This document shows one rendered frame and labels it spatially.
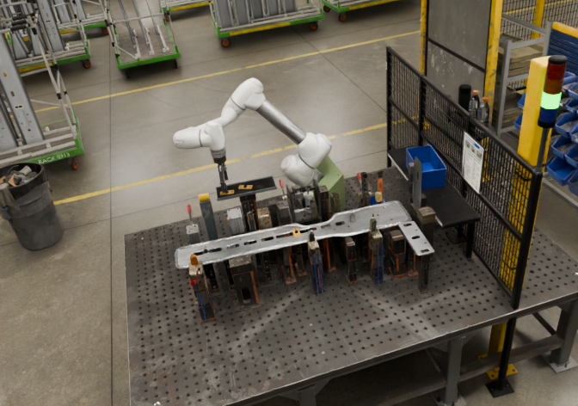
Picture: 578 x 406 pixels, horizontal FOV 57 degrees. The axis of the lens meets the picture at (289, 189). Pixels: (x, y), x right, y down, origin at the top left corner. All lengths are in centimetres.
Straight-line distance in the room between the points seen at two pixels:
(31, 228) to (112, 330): 145
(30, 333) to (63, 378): 61
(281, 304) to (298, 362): 42
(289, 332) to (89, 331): 190
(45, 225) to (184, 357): 268
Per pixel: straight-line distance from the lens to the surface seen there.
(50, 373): 423
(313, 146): 357
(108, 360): 410
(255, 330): 298
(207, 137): 299
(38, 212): 521
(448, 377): 331
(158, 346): 307
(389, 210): 321
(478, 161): 303
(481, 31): 495
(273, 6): 1001
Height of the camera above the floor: 290
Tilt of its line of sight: 33 degrees down
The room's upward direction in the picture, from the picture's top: 8 degrees counter-clockwise
